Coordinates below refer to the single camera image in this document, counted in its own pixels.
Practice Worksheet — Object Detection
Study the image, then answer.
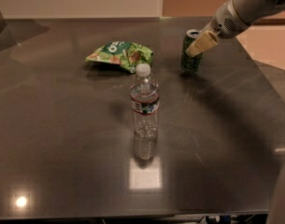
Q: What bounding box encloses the clear plastic water bottle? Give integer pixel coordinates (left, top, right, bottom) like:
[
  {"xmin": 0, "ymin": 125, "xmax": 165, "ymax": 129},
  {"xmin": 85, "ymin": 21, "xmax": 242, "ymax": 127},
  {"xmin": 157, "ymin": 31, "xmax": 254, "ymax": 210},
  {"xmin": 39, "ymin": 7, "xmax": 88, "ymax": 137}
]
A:
[{"xmin": 130, "ymin": 63, "xmax": 160, "ymax": 161}]

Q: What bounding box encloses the green soda can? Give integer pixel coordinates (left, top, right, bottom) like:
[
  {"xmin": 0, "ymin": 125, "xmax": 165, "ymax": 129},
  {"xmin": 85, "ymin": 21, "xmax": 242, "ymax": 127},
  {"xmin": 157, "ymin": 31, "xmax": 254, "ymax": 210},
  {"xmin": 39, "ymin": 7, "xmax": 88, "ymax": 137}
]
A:
[{"xmin": 180, "ymin": 29, "xmax": 202, "ymax": 73}]

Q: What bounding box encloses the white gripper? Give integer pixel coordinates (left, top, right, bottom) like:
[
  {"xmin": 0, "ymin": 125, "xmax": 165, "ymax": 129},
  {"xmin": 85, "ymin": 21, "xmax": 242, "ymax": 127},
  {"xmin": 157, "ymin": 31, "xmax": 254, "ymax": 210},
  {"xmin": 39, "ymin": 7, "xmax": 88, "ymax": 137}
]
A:
[{"xmin": 186, "ymin": 0, "xmax": 249, "ymax": 57}]

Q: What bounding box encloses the green chip bag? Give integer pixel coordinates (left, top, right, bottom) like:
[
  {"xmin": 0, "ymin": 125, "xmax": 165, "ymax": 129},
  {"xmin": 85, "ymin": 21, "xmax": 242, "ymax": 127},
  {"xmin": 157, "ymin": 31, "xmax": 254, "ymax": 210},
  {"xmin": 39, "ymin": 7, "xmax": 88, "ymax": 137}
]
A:
[{"xmin": 85, "ymin": 41, "xmax": 153, "ymax": 74}]

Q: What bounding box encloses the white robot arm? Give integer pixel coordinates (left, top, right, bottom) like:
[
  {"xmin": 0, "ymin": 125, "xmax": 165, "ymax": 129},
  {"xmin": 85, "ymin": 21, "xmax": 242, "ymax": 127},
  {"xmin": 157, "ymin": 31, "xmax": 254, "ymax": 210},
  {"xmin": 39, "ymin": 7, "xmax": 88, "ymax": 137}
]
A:
[{"xmin": 185, "ymin": 0, "xmax": 285, "ymax": 57}]

